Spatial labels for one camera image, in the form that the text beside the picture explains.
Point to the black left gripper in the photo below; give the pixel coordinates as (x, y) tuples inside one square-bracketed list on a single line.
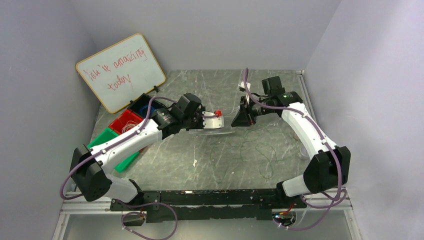
[(197, 117)]

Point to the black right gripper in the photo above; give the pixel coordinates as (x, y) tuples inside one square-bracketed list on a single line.
[(249, 112)]

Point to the white perforated filament spool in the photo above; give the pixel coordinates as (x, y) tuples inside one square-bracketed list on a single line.
[(227, 129)]

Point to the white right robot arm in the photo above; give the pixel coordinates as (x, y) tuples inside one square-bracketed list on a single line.
[(329, 163)]

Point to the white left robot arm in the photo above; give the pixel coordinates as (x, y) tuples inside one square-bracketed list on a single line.
[(91, 168)]

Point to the black storage bin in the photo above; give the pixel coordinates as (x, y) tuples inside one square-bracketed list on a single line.
[(140, 105)]

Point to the red storage bin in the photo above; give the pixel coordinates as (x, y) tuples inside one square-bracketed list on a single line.
[(124, 122)]

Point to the clear small jar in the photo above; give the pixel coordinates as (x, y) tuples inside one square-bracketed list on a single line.
[(303, 155)]

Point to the whiteboard with red writing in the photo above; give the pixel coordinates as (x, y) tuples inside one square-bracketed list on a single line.
[(122, 72)]

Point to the green storage bin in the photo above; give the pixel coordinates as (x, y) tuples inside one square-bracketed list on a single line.
[(106, 135)]

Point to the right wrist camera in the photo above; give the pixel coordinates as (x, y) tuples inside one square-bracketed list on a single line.
[(242, 86)]

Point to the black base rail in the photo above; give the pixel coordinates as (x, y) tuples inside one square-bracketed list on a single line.
[(255, 203)]

